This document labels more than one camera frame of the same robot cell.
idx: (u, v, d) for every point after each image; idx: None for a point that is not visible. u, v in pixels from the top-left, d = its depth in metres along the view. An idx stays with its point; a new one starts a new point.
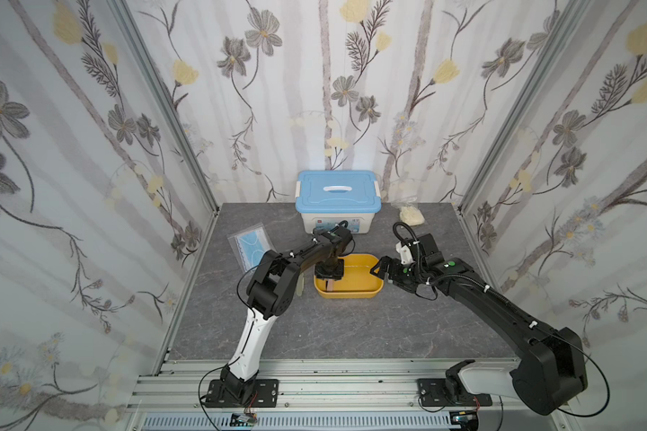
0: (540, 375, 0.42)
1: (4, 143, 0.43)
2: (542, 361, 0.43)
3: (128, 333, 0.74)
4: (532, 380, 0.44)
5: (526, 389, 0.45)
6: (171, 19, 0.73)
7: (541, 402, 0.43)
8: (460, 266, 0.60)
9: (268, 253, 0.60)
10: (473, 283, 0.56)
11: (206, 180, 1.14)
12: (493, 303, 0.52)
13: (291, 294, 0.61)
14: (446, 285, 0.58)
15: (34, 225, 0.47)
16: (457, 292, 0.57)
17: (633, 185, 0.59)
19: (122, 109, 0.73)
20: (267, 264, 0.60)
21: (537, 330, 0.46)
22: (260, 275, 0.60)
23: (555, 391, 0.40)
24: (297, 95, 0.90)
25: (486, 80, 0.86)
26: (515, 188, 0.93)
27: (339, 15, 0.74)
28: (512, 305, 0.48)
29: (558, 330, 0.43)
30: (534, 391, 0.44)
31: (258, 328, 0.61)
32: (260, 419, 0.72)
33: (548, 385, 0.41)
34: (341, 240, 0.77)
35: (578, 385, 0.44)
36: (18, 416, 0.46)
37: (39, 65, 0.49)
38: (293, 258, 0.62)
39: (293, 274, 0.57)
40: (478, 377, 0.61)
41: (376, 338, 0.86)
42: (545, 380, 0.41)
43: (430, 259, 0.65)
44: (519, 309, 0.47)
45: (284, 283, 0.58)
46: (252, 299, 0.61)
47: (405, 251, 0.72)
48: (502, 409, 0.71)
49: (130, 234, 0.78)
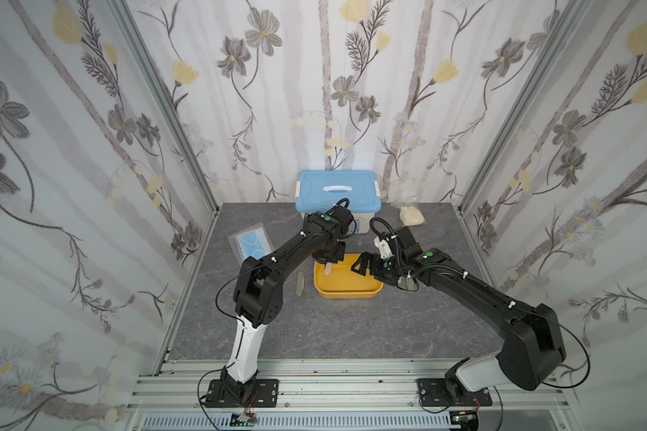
0: (524, 354, 0.43)
1: (4, 143, 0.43)
2: (524, 339, 0.44)
3: (129, 332, 0.74)
4: (518, 359, 0.45)
5: (512, 369, 0.47)
6: (171, 19, 0.73)
7: (528, 380, 0.44)
8: (437, 255, 0.61)
9: (247, 261, 0.54)
10: (452, 270, 0.57)
11: (206, 180, 1.14)
12: (471, 286, 0.53)
13: (279, 302, 0.57)
14: (427, 277, 0.59)
15: (34, 225, 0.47)
16: (438, 282, 0.58)
17: (633, 185, 0.59)
19: (122, 109, 0.73)
20: (247, 276, 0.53)
21: (517, 310, 0.48)
22: (242, 285, 0.55)
23: (539, 366, 0.41)
24: (297, 95, 0.90)
25: (486, 80, 0.86)
26: (515, 188, 0.93)
27: (339, 15, 0.74)
28: (491, 287, 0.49)
29: (535, 307, 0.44)
30: (519, 370, 0.45)
31: (250, 336, 0.58)
32: (259, 419, 0.72)
33: (531, 363, 0.42)
34: (333, 226, 0.67)
35: (560, 358, 0.46)
36: (18, 415, 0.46)
37: (40, 65, 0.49)
38: (274, 262, 0.55)
39: (275, 285, 0.51)
40: (471, 372, 0.62)
41: (376, 338, 0.86)
42: (528, 357, 0.42)
43: (410, 251, 0.67)
44: (497, 291, 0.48)
45: (267, 292, 0.52)
46: (240, 308, 0.57)
47: (385, 246, 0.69)
48: (502, 409, 0.71)
49: (130, 234, 0.78)
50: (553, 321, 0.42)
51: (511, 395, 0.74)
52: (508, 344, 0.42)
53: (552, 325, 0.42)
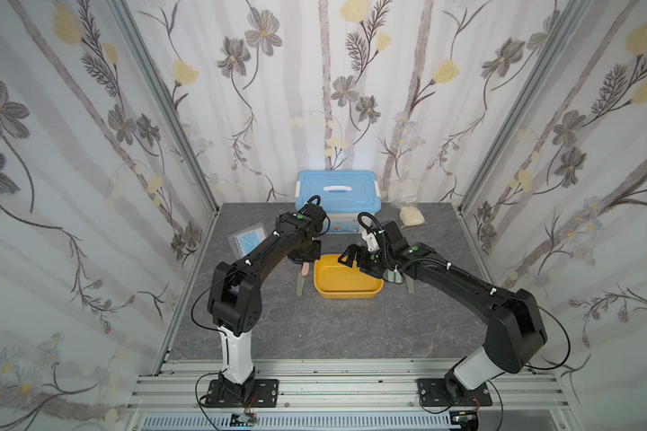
0: (506, 337, 0.44)
1: (4, 143, 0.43)
2: (505, 323, 0.46)
3: (129, 332, 0.74)
4: (500, 344, 0.46)
5: (497, 353, 0.48)
6: (171, 19, 0.73)
7: (511, 363, 0.46)
8: (422, 249, 0.62)
9: (219, 268, 0.51)
10: (437, 262, 0.58)
11: (206, 180, 1.14)
12: (456, 276, 0.55)
13: (258, 307, 0.54)
14: (413, 269, 0.60)
15: (34, 225, 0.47)
16: (425, 274, 0.59)
17: (633, 185, 0.59)
19: (122, 109, 0.73)
20: (221, 282, 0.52)
21: (497, 296, 0.49)
22: (217, 294, 0.51)
23: (520, 348, 0.43)
24: (297, 96, 0.90)
25: (486, 80, 0.86)
26: (515, 188, 0.93)
27: (339, 16, 0.74)
28: (473, 277, 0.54)
29: (515, 294, 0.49)
30: (503, 354, 0.47)
31: (237, 343, 0.56)
32: (259, 419, 0.72)
33: (513, 346, 0.44)
34: (305, 225, 0.64)
35: (539, 339, 0.48)
36: (18, 416, 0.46)
37: (40, 65, 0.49)
38: (250, 266, 0.53)
39: (252, 287, 0.49)
40: (469, 372, 0.62)
41: (376, 338, 0.86)
42: (510, 339, 0.44)
43: (396, 246, 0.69)
44: (479, 279, 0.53)
45: (243, 296, 0.49)
46: (217, 319, 0.53)
47: (371, 239, 0.74)
48: (502, 409, 0.71)
49: (129, 234, 0.78)
50: (531, 304, 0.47)
51: (511, 395, 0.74)
52: (491, 329, 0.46)
53: (530, 309, 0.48)
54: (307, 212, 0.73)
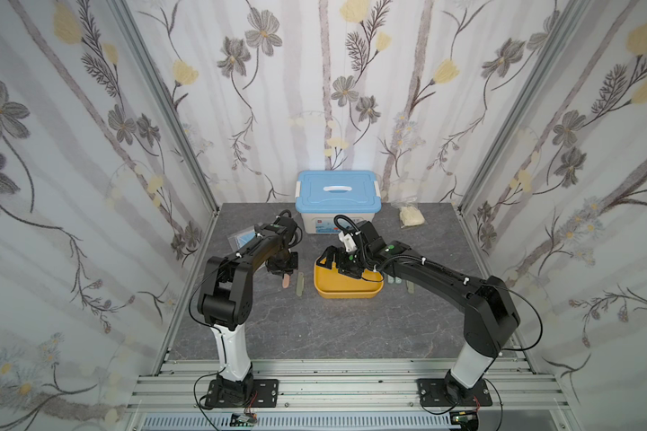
0: (482, 323, 0.46)
1: (4, 143, 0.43)
2: (479, 311, 0.48)
3: (129, 332, 0.74)
4: (478, 330, 0.48)
5: (476, 340, 0.50)
6: (171, 19, 0.73)
7: (491, 347, 0.48)
8: (398, 247, 0.63)
9: (211, 261, 0.54)
10: (412, 258, 0.60)
11: (206, 180, 1.14)
12: (431, 269, 0.56)
13: (251, 298, 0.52)
14: (391, 268, 0.62)
15: (34, 225, 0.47)
16: (403, 271, 0.61)
17: (633, 185, 0.59)
19: (122, 109, 0.73)
20: (215, 273, 0.53)
21: (470, 285, 0.51)
22: (208, 288, 0.53)
23: (497, 333, 0.45)
24: (297, 96, 0.90)
25: (486, 80, 0.86)
26: (515, 188, 0.93)
27: (339, 16, 0.74)
28: (447, 268, 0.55)
29: (487, 281, 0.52)
30: (483, 340, 0.48)
31: (233, 338, 0.57)
32: (259, 419, 0.72)
33: (489, 330, 0.46)
34: (287, 230, 0.74)
35: (514, 322, 0.50)
36: (18, 415, 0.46)
37: (40, 65, 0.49)
38: (241, 259, 0.56)
39: (246, 274, 0.52)
40: (466, 372, 0.62)
41: (376, 338, 0.86)
42: (486, 326, 0.46)
43: (373, 245, 0.70)
44: (453, 270, 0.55)
45: (239, 285, 0.52)
46: (208, 317, 0.54)
47: (349, 240, 0.75)
48: (502, 409, 0.71)
49: (129, 234, 0.78)
50: (501, 288, 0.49)
51: (510, 394, 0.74)
52: (468, 318, 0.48)
53: (502, 293, 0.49)
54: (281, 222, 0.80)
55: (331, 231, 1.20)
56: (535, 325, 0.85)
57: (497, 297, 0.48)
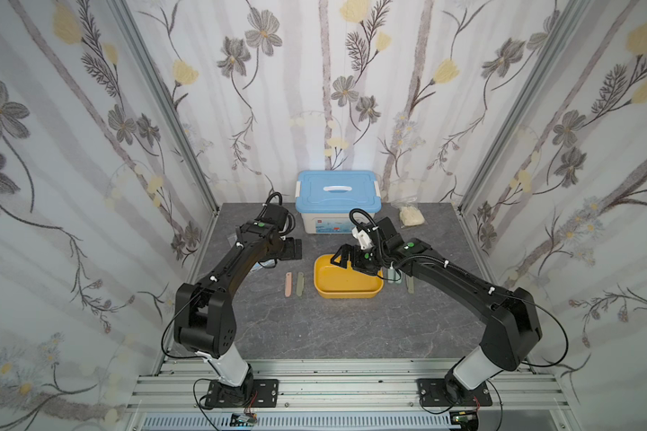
0: (505, 336, 0.44)
1: (4, 143, 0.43)
2: (504, 323, 0.45)
3: (129, 332, 0.74)
4: (500, 342, 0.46)
5: (494, 352, 0.48)
6: (171, 19, 0.73)
7: (509, 361, 0.46)
8: (418, 245, 0.61)
9: (182, 291, 0.47)
10: (433, 260, 0.57)
11: (206, 180, 1.14)
12: (452, 272, 0.54)
13: (232, 324, 0.50)
14: (409, 267, 0.59)
15: (35, 225, 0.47)
16: (420, 271, 0.59)
17: (633, 185, 0.59)
19: (122, 109, 0.73)
20: (187, 305, 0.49)
21: (495, 295, 0.49)
22: (183, 321, 0.47)
23: (518, 347, 0.43)
24: (297, 95, 0.90)
25: (486, 80, 0.86)
26: (515, 188, 0.93)
27: (339, 15, 0.74)
28: (470, 275, 0.53)
29: (513, 292, 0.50)
30: (500, 352, 0.47)
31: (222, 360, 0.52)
32: (259, 419, 0.72)
33: (511, 344, 0.44)
34: (267, 232, 0.61)
35: (535, 337, 0.48)
36: (18, 415, 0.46)
37: (40, 65, 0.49)
38: (217, 282, 0.49)
39: (221, 305, 0.45)
40: (470, 373, 0.62)
41: (376, 338, 0.86)
42: (509, 339, 0.44)
43: (391, 242, 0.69)
44: (477, 278, 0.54)
45: (213, 319, 0.45)
46: (190, 347, 0.48)
47: (363, 236, 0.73)
48: (501, 409, 0.72)
49: (129, 233, 0.78)
50: (528, 303, 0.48)
51: (512, 394, 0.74)
52: (490, 329, 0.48)
53: (528, 306, 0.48)
54: (269, 214, 0.70)
55: (331, 231, 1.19)
56: None
57: (520, 310, 0.46)
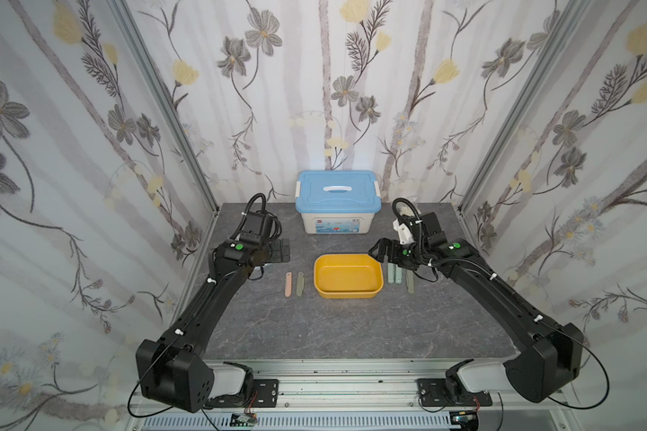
0: (540, 369, 0.42)
1: (4, 143, 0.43)
2: (544, 356, 0.42)
3: (128, 332, 0.74)
4: (530, 373, 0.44)
5: (520, 378, 0.46)
6: (171, 19, 0.73)
7: (535, 391, 0.44)
8: (463, 248, 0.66)
9: (140, 353, 0.40)
10: (478, 270, 0.52)
11: (205, 180, 1.14)
12: (497, 289, 0.49)
13: (208, 376, 0.45)
14: (448, 268, 0.55)
15: (35, 225, 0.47)
16: (460, 276, 0.55)
17: (633, 186, 0.59)
19: (122, 109, 0.73)
20: (149, 367, 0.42)
21: (541, 325, 0.45)
22: (149, 381, 0.41)
23: (550, 382, 0.40)
24: (297, 95, 0.90)
25: (486, 80, 0.86)
26: (515, 188, 0.93)
27: (339, 15, 0.74)
28: (518, 297, 0.48)
29: (563, 326, 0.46)
30: (529, 382, 0.44)
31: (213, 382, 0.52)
32: (260, 419, 0.72)
33: (545, 379, 0.41)
34: (245, 258, 0.53)
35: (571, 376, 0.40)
36: (18, 415, 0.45)
37: (40, 65, 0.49)
38: (181, 336, 0.43)
39: (189, 367, 0.39)
40: (480, 381, 0.60)
41: (376, 338, 0.86)
42: (544, 373, 0.41)
43: (433, 240, 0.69)
44: (525, 302, 0.48)
45: (181, 382, 0.39)
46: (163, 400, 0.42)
47: (404, 230, 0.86)
48: (501, 409, 0.72)
49: (129, 233, 0.78)
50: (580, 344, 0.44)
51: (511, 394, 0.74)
52: (525, 357, 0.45)
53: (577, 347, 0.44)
54: (248, 227, 0.60)
55: (331, 231, 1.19)
56: None
57: (564, 346, 0.42)
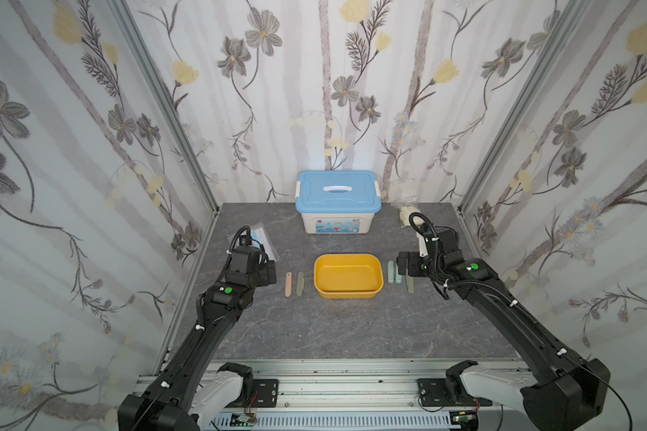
0: (562, 406, 0.39)
1: (5, 143, 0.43)
2: (568, 394, 0.40)
3: (128, 333, 0.74)
4: (551, 409, 0.41)
5: (537, 410, 0.44)
6: (171, 19, 0.73)
7: (553, 427, 0.42)
8: (482, 269, 0.55)
9: (125, 410, 0.39)
10: (499, 296, 0.50)
11: (206, 180, 1.14)
12: (518, 317, 0.48)
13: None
14: (466, 290, 0.53)
15: (35, 225, 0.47)
16: (478, 300, 0.53)
17: (633, 186, 0.59)
19: (122, 109, 0.73)
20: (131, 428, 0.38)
21: (565, 359, 0.43)
22: None
23: (571, 421, 0.39)
24: (297, 96, 0.90)
25: (486, 80, 0.86)
26: (515, 188, 0.93)
27: (339, 15, 0.74)
28: (540, 327, 0.47)
29: (589, 363, 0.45)
30: (549, 417, 0.42)
31: (203, 410, 0.50)
32: (260, 419, 0.72)
33: (566, 417, 0.39)
34: (234, 301, 0.54)
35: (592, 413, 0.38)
36: (18, 415, 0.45)
37: (40, 65, 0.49)
38: (169, 388, 0.42)
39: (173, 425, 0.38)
40: (483, 387, 0.60)
41: (376, 338, 0.86)
42: (565, 410, 0.39)
43: (449, 259, 0.60)
44: (548, 334, 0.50)
45: None
46: None
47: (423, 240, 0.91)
48: (502, 409, 0.71)
49: (129, 234, 0.78)
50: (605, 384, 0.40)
51: None
52: (545, 391, 0.44)
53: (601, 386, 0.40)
54: (235, 266, 0.59)
55: (331, 231, 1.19)
56: None
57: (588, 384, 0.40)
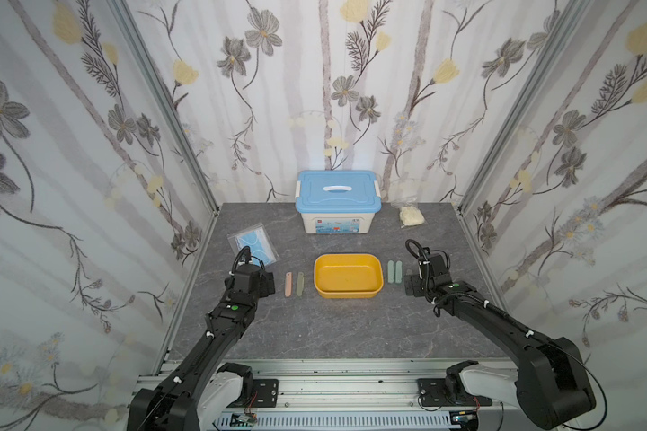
0: (536, 380, 0.43)
1: (4, 143, 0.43)
2: (535, 365, 0.45)
3: (128, 332, 0.74)
4: (533, 391, 0.44)
5: (530, 403, 0.45)
6: (171, 19, 0.73)
7: (545, 414, 0.42)
8: (463, 286, 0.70)
9: (137, 400, 0.41)
10: (474, 299, 0.60)
11: (206, 180, 1.14)
12: (491, 314, 0.56)
13: None
14: (450, 305, 0.62)
15: (34, 225, 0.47)
16: (460, 310, 0.61)
17: (633, 186, 0.59)
19: (122, 109, 0.73)
20: (142, 421, 0.40)
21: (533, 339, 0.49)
22: None
23: (556, 401, 0.41)
24: (297, 96, 0.90)
25: (486, 80, 0.86)
26: (515, 188, 0.93)
27: (339, 15, 0.74)
28: (512, 319, 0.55)
29: (556, 341, 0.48)
30: (537, 404, 0.43)
31: (203, 414, 0.50)
32: (260, 419, 0.72)
33: (545, 391, 0.42)
34: (241, 316, 0.60)
35: (583, 399, 0.44)
36: (18, 415, 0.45)
37: (40, 66, 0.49)
38: (181, 384, 0.44)
39: (185, 415, 0.40)
40: (483, 385, 0.60)
41: (376, 338, 0.86)
42: (541, 385, 0.42)
43: (438, 280, 0.69)
44: (518, 322, 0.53)
45: None
46: None
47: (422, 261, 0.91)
48: (502, 409, 0.71)
49: (129, 234, 0.78)
50: (573, 357, 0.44)
51: None
52: (522, 373, 0.48)
53: (572, 361, 0.44)
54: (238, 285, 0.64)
55: (331, 231, 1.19)
56: (536, 325, 0.85)
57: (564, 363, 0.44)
